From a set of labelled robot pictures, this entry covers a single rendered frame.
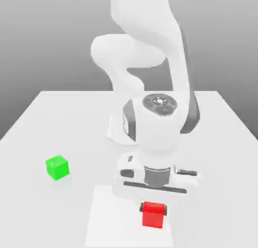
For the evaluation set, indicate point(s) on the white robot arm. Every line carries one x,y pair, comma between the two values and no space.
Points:
153,50

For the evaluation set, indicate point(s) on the small green cube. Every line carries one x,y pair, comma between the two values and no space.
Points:
57,167

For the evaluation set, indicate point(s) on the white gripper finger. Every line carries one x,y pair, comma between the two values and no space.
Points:
165,210
141,207

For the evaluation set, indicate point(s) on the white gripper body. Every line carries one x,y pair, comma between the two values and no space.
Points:
155,193

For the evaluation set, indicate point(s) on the small red cube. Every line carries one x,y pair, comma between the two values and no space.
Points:
152,215

